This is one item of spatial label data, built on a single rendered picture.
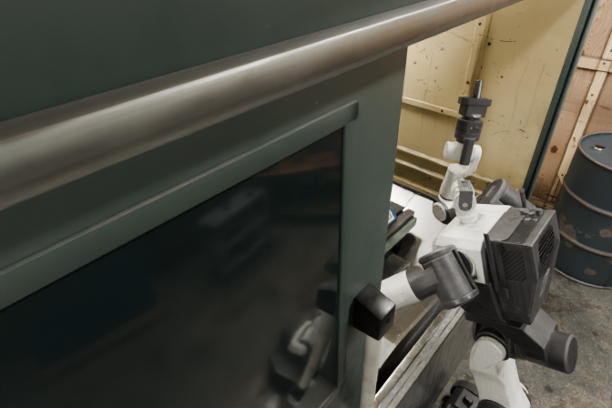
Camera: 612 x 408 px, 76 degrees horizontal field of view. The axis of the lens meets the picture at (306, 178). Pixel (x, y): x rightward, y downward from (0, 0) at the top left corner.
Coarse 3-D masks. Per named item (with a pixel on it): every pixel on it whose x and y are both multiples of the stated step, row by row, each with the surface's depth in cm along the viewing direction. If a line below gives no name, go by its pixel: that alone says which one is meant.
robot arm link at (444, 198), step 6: (444, 180) 153; (450, 180) 150; (456, 180) 149; (444, 186) 153; (450, 186) 151; (444, 192) 154; (450, 192) 153; (438, 198) 158; (444, 198) 156; (450, 198) 154; (444, 204) 154; (450, 204) 155
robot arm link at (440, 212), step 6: (438, 204) 155; (432, 210) 159; (438, 210) 156; (444, 210) 153; (450, 210) 151; (456, 210) 150; (438, 216) 157; (444, 216) 153; (450, 216) 151; (444, 222) 155
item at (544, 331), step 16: (480, 320) 125; (544, 320) 120; (512, 336) 119; (528, 336) 115; (544, 336) 116; (560, 336) 115; (528, 352) 118; (544, 352) 114; (560, 352) 112; (576, 352) 118; (560, 368) 113
